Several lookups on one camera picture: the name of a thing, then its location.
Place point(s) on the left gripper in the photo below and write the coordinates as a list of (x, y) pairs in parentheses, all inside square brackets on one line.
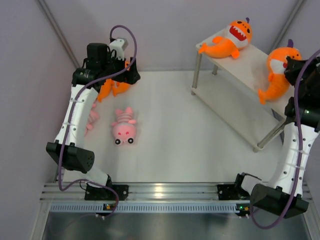
[(131, 76)]

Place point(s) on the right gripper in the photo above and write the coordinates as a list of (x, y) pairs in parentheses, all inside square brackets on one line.
[(290, 70)]

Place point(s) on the orange shark plush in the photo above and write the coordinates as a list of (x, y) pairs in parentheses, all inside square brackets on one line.
[(237, 35), (105, 90), (119, 87), (276, 64)]

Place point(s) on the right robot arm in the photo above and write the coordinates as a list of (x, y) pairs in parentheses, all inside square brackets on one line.
[(282, 195)]

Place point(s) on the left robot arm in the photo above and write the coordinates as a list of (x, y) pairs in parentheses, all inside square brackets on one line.
[(75, 163)]

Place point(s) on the white two-tier shelf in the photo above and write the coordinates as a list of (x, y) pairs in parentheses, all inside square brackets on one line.
[(230, 88)]

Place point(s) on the pink striped plush centre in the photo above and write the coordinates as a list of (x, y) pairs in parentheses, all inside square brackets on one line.
[(124, 128)]

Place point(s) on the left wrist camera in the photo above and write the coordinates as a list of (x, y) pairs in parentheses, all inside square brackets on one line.
[(117, 47)]

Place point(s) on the pink striped plush near wall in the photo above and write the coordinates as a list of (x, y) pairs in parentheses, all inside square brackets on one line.
[(92, 118)]

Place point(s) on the aluminium rail frame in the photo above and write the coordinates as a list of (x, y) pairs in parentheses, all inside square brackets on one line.
[(140, 192)]

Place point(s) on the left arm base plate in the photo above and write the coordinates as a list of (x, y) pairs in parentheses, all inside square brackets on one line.
[(102, 194)]

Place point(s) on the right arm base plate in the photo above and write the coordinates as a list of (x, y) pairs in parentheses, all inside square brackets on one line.
[(228, 192)]

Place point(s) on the white slotted cable duct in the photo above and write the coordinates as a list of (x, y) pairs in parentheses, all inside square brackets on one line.
[(145, 208)]

